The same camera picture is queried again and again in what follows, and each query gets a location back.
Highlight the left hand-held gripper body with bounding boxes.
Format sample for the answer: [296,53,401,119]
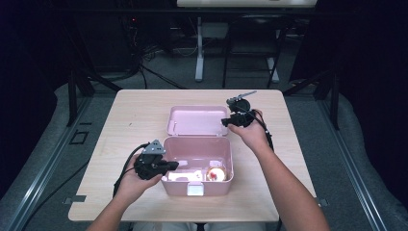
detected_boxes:
[133,139,169,181]

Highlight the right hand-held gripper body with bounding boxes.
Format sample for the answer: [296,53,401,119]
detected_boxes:
[225,90,258,128]

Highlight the pink storage box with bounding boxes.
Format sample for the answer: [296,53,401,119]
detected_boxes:
[160,105,235,197]

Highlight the round tin with red label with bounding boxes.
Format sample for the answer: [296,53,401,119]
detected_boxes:
[206,166,228,183]

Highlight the person's right hand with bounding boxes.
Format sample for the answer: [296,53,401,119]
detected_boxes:
[228,110,273,155]

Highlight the person's left hand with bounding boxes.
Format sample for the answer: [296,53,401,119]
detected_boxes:
[115,167,164,206]

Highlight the white desk with white legs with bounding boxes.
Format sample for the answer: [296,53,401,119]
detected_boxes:
[176,0,320,84]

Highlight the black chair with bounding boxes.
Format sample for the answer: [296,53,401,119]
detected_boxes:
[221,13,294,90]

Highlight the dark cabinet with red light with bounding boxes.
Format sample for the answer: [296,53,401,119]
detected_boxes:
[73,13,138,73]

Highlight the left hand-held gripper black cable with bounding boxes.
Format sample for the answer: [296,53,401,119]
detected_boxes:
[113,142,151,198]

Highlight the hand-held gripper black cable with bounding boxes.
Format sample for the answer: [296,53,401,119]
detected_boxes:
[237,105,275,152]
[113,142,151,198]

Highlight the right hand-held gripper black cable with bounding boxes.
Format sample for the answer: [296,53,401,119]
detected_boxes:
[237,105,275,152]

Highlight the black metal stand frame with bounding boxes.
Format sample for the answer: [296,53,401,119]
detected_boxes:
[282,68,341,131]
[65,68,123,128]

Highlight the black floor cables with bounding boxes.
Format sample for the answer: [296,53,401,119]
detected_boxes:
[121,18,189,90]

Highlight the grey metal floor rail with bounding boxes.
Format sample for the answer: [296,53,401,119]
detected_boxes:
[316,95,389,231]
[0,95,94,231]

